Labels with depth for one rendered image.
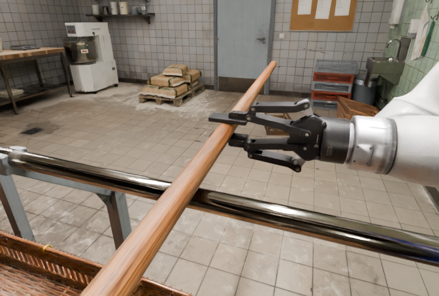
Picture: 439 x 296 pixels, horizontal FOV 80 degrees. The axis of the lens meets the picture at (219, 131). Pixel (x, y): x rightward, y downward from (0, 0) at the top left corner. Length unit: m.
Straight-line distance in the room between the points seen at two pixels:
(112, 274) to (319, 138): 0.35
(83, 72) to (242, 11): 3.20
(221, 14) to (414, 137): 5.03
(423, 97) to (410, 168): 0.20
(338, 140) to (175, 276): 1.47
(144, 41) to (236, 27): 2.06
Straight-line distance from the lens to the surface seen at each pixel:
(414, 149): 0.45
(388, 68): 4.08
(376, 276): 1.98
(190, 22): 5.62
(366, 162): 0.45
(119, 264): 0.24
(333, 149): 0.44
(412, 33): 3.91
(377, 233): 0.34
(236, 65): 5.33
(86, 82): 5.77
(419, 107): 0.61
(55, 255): 1.02
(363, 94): 4.75
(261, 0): 5.17
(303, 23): 5.09
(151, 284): 0.83
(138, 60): 6.34
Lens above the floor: 1.38
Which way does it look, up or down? 23 degrees down
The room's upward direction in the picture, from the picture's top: straight up
